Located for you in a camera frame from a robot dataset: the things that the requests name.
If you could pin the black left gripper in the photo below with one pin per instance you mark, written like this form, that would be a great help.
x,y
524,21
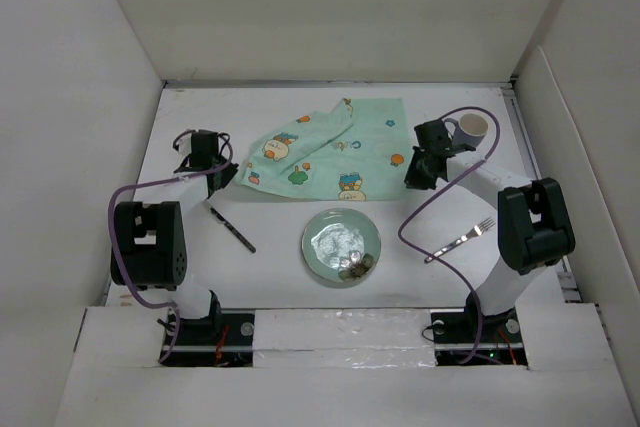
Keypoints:
x,y
227,175

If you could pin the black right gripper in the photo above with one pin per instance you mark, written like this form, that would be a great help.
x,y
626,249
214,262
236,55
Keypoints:
x,y
413,180

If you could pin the green cartoon print cloth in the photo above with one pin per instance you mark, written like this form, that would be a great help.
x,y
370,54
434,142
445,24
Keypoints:
x,y
358,151

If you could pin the pale green floral plate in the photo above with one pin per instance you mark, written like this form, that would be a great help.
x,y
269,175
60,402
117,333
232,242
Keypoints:
x,y
341,246

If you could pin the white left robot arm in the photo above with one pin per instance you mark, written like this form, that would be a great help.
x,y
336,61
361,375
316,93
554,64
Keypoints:
x,y
145,220

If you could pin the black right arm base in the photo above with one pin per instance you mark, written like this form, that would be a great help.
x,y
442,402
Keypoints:
x,y
459,340

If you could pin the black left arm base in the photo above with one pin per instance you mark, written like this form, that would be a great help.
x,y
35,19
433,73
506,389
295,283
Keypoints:
x,y
222,339

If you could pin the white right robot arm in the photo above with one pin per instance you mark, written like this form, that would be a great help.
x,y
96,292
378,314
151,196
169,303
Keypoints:
x,y
534,230

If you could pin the lilac ceramic mug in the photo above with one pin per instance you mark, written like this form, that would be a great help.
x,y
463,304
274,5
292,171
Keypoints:
x,y
469,129

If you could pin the silver metal fork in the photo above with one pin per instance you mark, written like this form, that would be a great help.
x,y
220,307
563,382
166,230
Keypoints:
x,y
476,231

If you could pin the black handled table knife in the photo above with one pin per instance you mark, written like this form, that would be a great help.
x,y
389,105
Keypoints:
x,y
233,230

